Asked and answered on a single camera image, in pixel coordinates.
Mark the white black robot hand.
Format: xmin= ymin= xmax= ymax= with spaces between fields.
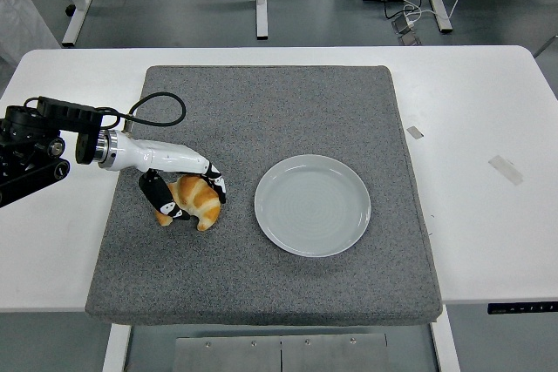
xmin=113 ymin=132 xmax=228 ymax=221

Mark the golden croissant bread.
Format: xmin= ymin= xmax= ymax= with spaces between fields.
xmin=154 ymin=173 xmax=221 ymax=233

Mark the grey round plate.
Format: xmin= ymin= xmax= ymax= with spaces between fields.
xmin=254 ymin=153 xmax=372 ymax=258

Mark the grey metal plate with screws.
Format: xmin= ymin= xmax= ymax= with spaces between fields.
xmin=174 ymin=332 xmax=390 ymax=372

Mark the grey fabric mat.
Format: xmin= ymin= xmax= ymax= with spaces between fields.
xmin=85 ymin=64 xmax=445 ymax=327

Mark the white desk leg with foot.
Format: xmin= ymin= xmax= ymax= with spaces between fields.
xmin=60 ymin=0 xmax=100 ymax=49

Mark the white table leg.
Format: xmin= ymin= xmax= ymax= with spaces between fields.
xmin=429 ymin=305 xmax=462 ymax=372
xmin=102 ymin=323 xmax=133 ymax=372

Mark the person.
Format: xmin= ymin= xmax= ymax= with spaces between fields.
xmin=0 ymin=0 xmax=62 ymax=69

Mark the large clear tape piece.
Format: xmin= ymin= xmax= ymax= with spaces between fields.
xmin=487 ymin=155 xmax=524 ymax=186

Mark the black table control panel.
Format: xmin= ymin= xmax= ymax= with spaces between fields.
xmin=487 ymin=301 xmax=558 ymax=315

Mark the grey metal bar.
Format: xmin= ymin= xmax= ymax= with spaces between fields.
xmin=534 ymin=34 xmax=558 ymax=59

